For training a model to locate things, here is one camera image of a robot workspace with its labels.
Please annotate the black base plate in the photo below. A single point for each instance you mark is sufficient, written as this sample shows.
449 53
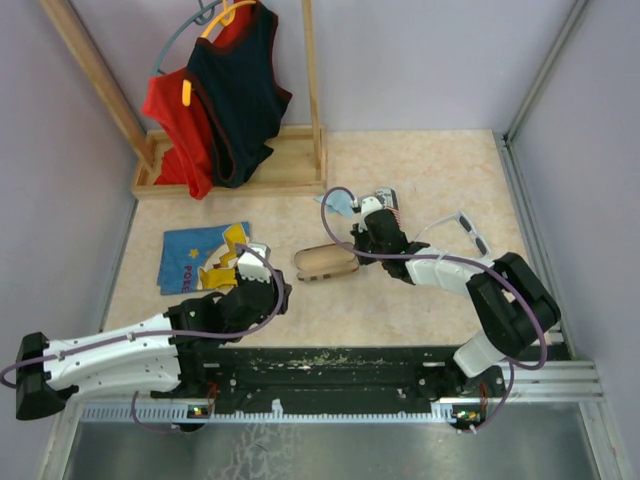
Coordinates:
358 379

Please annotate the red tank top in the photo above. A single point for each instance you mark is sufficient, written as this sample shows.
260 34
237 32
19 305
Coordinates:
171 102

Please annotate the aluminium rail frame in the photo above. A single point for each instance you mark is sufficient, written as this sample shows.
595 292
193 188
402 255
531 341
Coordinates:
563 379

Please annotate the white slotted cable duct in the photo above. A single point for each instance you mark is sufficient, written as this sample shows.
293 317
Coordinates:
191 413

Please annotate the navy tank top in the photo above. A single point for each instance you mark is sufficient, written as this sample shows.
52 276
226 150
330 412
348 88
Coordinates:
237 88

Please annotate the white frame sunglasses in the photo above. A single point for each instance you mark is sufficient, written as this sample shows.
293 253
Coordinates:
462 220

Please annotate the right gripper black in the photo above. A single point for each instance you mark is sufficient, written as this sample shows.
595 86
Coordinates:
360 235

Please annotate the grey blue hanger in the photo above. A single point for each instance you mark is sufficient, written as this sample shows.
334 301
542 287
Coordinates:
202 17

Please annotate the blue yellow cartoon pouch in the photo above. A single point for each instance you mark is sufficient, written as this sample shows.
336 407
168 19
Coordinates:
200 259

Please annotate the light blue cloth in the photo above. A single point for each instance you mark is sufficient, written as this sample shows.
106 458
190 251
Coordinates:
338 202

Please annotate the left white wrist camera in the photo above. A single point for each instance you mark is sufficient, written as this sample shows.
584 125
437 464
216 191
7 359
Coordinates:
250 263

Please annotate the plaid glasses case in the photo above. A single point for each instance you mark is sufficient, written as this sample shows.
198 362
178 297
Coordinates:
324 262

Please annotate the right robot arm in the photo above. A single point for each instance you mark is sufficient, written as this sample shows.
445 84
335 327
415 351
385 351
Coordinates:
513 306

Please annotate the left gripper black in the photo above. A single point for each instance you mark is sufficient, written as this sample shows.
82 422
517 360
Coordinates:
286 288

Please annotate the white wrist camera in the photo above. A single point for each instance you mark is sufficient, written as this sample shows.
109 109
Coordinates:
250 263
367 205

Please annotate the flag newsprint glasses case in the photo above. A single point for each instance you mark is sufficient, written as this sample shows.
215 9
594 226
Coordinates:
389 200

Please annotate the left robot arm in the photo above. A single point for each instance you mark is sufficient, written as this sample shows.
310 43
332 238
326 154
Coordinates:
158 355

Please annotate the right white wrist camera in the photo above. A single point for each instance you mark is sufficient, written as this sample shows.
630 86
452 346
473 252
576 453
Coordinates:
367 205

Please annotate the wooden clothes rack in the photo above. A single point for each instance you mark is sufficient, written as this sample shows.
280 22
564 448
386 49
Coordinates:
298 165

